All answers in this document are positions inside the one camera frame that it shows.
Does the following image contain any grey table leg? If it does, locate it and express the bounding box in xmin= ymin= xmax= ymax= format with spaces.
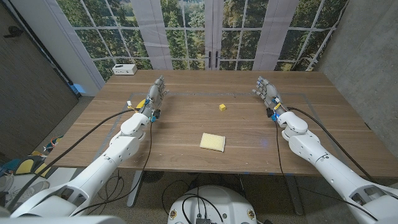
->
xmin=126 ymin=170 xmax=144 ymax=208
xmin=285 ymin=175 xmax=305 ymax=216

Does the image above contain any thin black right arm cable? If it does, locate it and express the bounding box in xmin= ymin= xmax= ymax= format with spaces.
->
xmin=274 ymin=119 xmax=380 ymax=222

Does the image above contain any orange wired floor gadget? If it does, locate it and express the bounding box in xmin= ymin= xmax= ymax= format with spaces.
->
xmin=43 ymin=135 xmax=65 ymax=153

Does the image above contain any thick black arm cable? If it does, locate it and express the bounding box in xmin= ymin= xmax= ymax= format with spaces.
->
xmin=286 ymin=106 xmax=376 ymax=183
xmin=6 ymin=108 xmax=136 ymax=212

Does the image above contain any yellow black floor pad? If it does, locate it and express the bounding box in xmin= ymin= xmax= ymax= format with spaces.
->
xmin=14 ymin=157 xmax=35 ymax=175
xmin=34 ymin=162 xmax=52 ymax=177

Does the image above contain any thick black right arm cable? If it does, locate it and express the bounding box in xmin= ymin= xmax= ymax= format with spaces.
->
xmin=286 ymin=106 xmax=376 ymax=183

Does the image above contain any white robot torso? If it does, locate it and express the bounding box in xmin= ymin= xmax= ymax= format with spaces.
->
xmin=167 ymin=185 xmax=258 ymax=224

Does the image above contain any printed window backdrop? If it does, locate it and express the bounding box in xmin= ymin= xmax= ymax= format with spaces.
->
xmin=55 ymin=0 xmax=349 ymax=82

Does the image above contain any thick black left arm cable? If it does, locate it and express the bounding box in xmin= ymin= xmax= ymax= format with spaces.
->
xmin=6 ymin=108 xmax=136 ymax=212

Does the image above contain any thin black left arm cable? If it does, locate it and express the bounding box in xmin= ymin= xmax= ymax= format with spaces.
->
xmin=71 ymin=119 xmax=154 ymax=217

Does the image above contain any white power strip box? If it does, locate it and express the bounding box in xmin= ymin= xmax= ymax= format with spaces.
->
xmin=111 ymin=63 xmax=138 ymax=76

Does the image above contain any dark round disc under table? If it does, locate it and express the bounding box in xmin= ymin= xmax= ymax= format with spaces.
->
xmin=141 ymin=170 xmax=165 ymax=184

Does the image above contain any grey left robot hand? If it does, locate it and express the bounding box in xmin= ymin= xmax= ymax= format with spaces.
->
xmin=136 ymin=75 xmax=170 ymax=121

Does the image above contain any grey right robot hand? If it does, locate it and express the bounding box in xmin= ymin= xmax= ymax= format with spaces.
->
xmin=252 ymin=76 xmax=287 ymax=118

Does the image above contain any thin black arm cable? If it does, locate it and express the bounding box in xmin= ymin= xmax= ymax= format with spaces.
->
xmin=274 ymin=119 xmax=380 ymax=222
xmin=71 ymin=119 xmax=154 ymax=217

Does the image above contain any pale yellow sponge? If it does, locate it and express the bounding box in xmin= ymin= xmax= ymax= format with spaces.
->
xmin=199 ymin=133 xmax=226 ymax=152

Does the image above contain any blue floor object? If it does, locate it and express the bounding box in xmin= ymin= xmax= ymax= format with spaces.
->
xmin=70 ymin=83 xmax=86 ymax=95

